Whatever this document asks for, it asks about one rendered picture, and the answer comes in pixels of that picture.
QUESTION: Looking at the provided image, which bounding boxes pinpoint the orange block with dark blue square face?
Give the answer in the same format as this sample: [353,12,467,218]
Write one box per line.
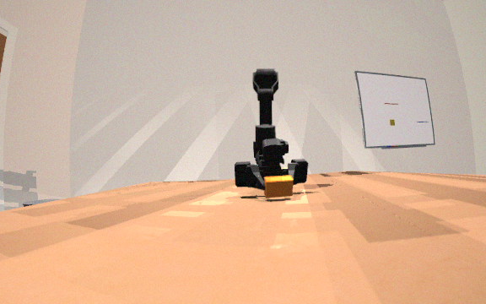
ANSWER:
[264,175,293,198]

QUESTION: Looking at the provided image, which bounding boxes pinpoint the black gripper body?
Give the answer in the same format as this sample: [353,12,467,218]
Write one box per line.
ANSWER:
[235,155,308,187]

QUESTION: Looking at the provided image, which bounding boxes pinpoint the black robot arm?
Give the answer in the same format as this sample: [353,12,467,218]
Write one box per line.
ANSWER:
[252,68,289,165]

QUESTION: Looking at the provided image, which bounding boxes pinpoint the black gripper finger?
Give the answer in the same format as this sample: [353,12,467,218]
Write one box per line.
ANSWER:
[246,165,266,190]
[287,163,299,185]

